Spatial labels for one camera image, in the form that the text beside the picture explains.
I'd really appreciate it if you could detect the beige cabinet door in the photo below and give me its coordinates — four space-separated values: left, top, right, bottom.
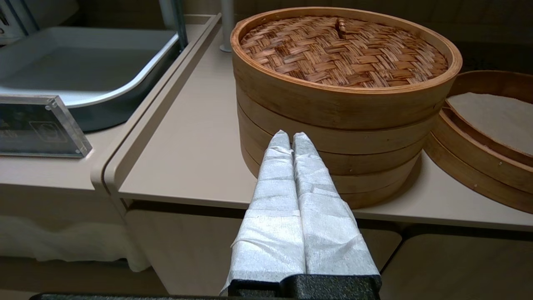
380 233 533 300

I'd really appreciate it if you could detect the grey rack tray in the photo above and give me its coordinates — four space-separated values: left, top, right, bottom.
0 27 188 133

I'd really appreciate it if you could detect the white hanging cloth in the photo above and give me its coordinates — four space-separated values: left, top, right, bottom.
0 216 150 272

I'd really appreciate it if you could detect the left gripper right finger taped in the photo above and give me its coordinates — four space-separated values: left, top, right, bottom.
291 132 381 278

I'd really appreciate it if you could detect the small bamboo steamer basket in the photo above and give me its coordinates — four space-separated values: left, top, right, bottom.
424 70 533 214
235 85 442 210

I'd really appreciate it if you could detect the small woven bamboo lid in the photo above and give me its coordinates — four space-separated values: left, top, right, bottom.
230 6 463 130

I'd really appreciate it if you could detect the clear acrylic sign holder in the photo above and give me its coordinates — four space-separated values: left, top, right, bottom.
0 94 93 159

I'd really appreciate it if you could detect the white vertical pole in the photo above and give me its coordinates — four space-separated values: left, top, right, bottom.
220 0 234 53

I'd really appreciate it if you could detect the white cloth steamer liner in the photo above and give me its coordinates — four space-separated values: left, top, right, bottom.
446 92 533 155

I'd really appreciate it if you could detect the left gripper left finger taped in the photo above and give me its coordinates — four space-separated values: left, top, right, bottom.
221 130 306 294

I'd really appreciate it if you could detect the grey metal rack frame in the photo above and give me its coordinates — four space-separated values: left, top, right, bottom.
158 0 189 50

